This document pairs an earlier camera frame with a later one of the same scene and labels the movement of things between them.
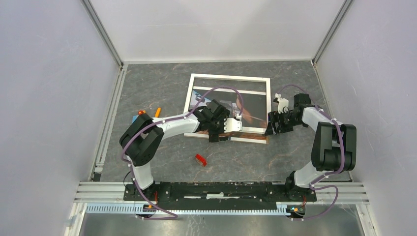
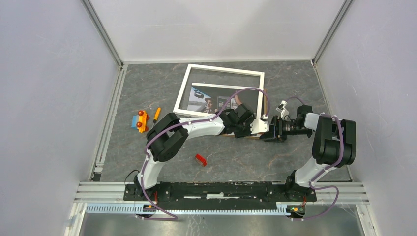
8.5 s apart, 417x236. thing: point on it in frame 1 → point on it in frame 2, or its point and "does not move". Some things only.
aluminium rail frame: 328,193 does not move
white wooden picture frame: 267,93 → 185,81
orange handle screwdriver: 158,112 does not move
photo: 252,107 does not move
